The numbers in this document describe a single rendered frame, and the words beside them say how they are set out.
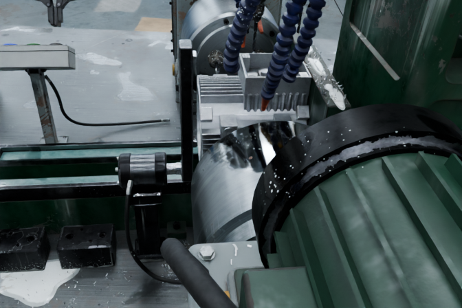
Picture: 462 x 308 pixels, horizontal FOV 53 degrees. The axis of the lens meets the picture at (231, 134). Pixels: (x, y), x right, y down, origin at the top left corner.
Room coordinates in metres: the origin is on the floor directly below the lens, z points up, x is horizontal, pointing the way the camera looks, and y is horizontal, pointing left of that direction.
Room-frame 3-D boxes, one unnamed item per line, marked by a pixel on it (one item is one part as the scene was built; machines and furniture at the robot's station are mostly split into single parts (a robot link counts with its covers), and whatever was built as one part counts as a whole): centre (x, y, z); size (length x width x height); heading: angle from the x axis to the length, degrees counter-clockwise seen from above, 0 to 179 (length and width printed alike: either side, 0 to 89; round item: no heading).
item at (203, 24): (1.13, 0.02, 1.04); 0.37 x 0.25 x 0.25; 8
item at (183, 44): (0.62, 0.07, 1.12); 0.04 x 0.03 x 0.26; 98
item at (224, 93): (0.78, -0.03, 1.02); 0.20 x 0.19 x 0.19; 98
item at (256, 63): (0.78, -0.07, 1.11); 0.12 x 0.11 x 0.07; 98
